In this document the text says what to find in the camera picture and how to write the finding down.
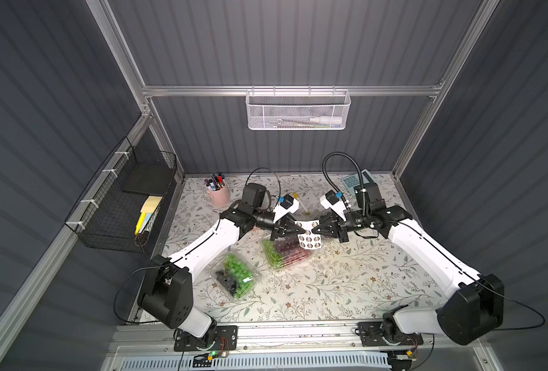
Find white marker in basket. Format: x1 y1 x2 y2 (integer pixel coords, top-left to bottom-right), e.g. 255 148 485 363
304 116 344 128

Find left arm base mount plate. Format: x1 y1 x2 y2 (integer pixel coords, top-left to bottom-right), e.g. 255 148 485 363
174 325 238 352

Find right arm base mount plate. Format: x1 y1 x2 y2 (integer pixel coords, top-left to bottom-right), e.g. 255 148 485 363
354 321 424 349

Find black wire wall basket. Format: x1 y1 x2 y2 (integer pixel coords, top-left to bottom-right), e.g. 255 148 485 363
65 140 178 253

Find clear box green black grapes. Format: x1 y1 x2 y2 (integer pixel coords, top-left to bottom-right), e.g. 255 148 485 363
211 253 261 301

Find clear box red green grapes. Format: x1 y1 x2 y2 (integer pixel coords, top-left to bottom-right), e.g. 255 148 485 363
261 237 313 270

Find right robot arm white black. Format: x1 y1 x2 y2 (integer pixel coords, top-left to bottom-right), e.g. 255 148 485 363
314 183 504 346

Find aluminium front rail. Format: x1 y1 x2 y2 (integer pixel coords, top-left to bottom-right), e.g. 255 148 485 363
111 319 483 356

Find white wire mesh basket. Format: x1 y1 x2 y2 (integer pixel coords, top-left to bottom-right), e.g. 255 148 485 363
245 88 351 131

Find black notebook in basket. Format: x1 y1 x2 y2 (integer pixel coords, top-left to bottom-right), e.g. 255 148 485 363
122 163 174 196

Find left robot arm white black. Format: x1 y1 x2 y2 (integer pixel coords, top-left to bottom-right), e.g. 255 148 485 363
137 183 305 343

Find light blue calculator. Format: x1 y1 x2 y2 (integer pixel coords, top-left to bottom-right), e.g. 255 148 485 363
342 169 374 196

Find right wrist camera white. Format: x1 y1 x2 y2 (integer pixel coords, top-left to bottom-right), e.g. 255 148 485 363
320 190 347 221

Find yellow sticky notes pad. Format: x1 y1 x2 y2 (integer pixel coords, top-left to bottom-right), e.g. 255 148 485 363
135 196 163 235

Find yellow capped white marker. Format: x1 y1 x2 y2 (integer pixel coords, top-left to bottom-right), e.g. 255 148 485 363
293 193 310 216

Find pink pen cup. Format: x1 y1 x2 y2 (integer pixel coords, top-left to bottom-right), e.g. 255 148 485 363
207 183 231 208

